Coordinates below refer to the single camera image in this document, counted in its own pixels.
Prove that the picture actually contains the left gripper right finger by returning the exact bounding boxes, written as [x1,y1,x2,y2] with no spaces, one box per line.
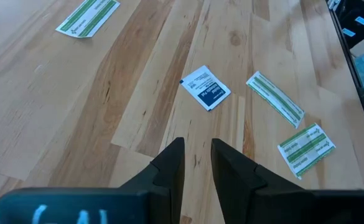
[210,138,364,224]

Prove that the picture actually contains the green-striped bandage wrapper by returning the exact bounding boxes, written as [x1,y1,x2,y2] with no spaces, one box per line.
[277,123,337,180]
[246,70,306,129]
[55,0,121,39]

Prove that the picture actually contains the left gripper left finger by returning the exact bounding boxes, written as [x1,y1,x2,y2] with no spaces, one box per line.
[0,137,186,224]

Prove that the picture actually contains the white blue alcohol pad packet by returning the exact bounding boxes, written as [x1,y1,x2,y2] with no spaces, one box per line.
[179,65,232,112]

